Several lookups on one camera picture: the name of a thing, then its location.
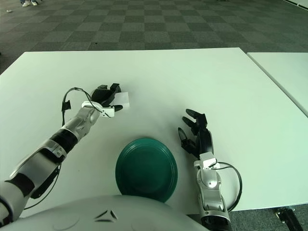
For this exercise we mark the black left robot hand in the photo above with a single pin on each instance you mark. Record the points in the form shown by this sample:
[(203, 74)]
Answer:
[(103, 96)]

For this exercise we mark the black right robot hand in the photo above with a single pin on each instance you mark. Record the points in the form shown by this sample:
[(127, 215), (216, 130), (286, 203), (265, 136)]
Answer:
[(205, 140)]

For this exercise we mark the white square charger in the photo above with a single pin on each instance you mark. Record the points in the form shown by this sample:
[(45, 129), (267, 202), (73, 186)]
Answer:
[(124, 98)]

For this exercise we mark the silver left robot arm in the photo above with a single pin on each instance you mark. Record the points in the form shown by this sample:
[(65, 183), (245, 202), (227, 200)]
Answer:
[(81, 120)]

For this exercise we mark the green round plate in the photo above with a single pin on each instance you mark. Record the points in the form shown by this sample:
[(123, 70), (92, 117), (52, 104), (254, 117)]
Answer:
[(146, 168)]

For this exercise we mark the white neighbouring table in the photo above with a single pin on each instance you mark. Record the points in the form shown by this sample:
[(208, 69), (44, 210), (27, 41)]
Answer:
[(288, 72)]

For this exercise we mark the black table leg base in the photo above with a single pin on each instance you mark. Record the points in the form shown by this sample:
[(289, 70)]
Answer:
[(290, 219)]

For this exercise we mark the white sneaker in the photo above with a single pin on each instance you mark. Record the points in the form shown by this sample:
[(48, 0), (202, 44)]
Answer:
[(34, 3), (26, 4)]

